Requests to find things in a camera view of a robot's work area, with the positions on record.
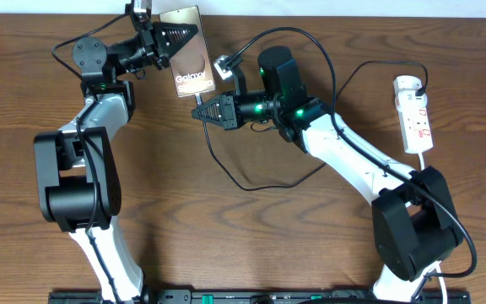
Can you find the white power strip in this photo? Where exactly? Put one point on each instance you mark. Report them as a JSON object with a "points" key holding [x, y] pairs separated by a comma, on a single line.
{"points": [[415, 128]]}

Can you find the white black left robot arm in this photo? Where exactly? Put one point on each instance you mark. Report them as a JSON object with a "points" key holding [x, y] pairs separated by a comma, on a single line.
{"points": [[77, 180]]}

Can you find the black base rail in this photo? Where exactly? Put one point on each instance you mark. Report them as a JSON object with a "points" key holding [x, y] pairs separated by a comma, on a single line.
{"points": [[248, 297]]}

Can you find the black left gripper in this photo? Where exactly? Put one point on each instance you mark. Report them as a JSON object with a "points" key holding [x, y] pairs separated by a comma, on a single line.
{"points": [[159, 44]]}

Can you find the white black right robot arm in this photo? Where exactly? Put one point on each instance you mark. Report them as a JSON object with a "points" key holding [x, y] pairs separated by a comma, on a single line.
{"points": [[415, 222]]}

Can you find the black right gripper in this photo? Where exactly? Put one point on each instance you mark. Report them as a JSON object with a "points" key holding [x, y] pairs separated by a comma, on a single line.
{"points": [[231, 116]]}

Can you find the white USB charger adapter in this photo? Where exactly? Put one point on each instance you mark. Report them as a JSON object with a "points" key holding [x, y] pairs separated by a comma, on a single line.
{"points": [[407, 100]]}

